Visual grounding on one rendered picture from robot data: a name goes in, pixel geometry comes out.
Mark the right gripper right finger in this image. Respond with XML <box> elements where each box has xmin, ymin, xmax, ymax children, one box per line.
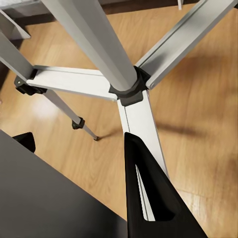
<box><xmin>124</xmin><ymin>132</ymin><xmax>208</xmax><ymax>238</ymax></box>

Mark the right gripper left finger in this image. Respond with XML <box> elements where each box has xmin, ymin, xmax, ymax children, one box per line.
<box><xmin>13</xmin><ymin>132</ymin><xmax>36</xmax><ymax>153</ymax></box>

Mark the camera tripod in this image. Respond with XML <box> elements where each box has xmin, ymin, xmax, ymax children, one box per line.
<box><xmin>0</xmin><ymin>0</ymin><xmax>238</xmax><ymax>238</ymax></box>

